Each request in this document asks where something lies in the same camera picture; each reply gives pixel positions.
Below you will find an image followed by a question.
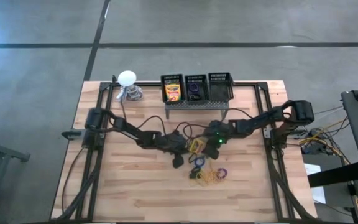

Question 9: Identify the yellow rubber band pile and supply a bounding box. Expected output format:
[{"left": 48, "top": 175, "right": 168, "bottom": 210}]
[{"left": 191, "top": 166, "right": 229, "bottom": 187}]

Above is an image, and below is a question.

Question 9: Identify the black mesh basket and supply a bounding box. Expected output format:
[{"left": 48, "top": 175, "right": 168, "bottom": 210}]
[
  {"left": 160, "top": 73, "right": 186, "bottom": 104},
  {"left": 208, "top": 72, "right": 234, "bottom": 102},
  {"left": 184, "top": 74, "right": 210, "bottom": 102}
]

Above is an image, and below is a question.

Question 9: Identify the yellow and green tool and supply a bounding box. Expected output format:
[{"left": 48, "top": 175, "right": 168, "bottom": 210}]
[{"left": 188, "top": 138, "right": 206, "bottom": 154}]

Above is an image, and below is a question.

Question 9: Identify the coiled grey cable bundle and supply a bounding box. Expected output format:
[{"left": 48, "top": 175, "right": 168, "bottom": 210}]
[{"left": 116, "top": 84, "right": 144, "bottom": 102}]

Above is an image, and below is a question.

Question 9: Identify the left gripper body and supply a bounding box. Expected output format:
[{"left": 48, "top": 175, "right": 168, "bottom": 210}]
[{"left": 162, "top": 129, "right": 188, "bottom": 169}]

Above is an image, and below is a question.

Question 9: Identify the yellow cable bundle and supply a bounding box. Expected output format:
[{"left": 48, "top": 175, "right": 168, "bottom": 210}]
[{"left": 298, "top": 117, "right": 351, "bottom": 166}]

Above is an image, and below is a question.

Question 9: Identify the white paper sheet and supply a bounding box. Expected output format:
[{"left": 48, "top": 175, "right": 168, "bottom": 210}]
[{"left": 304, "top": 163, "right": 327, "bottom": 205}]

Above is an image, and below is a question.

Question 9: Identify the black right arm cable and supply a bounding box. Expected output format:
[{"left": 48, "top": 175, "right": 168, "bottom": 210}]
[{"left": 227, "top": 107, "right": 255, "bottom": 121}]

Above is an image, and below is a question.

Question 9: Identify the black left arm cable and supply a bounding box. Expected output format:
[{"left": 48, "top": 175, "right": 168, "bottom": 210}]
[{"left": 135, "top": 115, "right": 200, "bottom": 139}]

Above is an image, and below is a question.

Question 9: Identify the black aluminium table frame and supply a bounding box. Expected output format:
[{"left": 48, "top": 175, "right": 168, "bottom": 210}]
[{"left": 54, "top": 81, "right": 315, "bottom": 222}]

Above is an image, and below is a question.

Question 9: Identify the yellow crayon box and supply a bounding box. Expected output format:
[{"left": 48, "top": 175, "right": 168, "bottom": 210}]
[{"left": 164, "top": 81, "right": 181, "bottom": 102}]

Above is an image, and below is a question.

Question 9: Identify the dark grey metal bracket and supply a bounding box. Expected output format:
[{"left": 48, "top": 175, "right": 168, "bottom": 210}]
[{"left": 61, "top": 129, "right": 83, "bottom": 141}]

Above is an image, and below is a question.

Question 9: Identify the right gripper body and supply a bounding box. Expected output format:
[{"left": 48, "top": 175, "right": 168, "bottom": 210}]
[{"left": 204, "top": 120, "right": 233, "bottom": 160}]

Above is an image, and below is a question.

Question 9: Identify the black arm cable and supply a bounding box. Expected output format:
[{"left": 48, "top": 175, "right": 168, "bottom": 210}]
[
  {"left": 227, "top": 107, "right": 255, "bottom": 121},
  {"left": 135, "top": 115, "right": 200, "bottom": 139}
]

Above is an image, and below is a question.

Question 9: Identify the grey perforated metal shelf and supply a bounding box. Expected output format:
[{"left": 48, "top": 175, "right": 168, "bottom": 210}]
[{"left": 165, "top": 98, "right": 231, "bottom": 121}]

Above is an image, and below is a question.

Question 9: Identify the black flat bar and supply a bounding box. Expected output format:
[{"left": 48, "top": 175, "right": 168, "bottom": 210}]
[{"left": 307, "top": 161, "right": 358, "bottom": 188}]

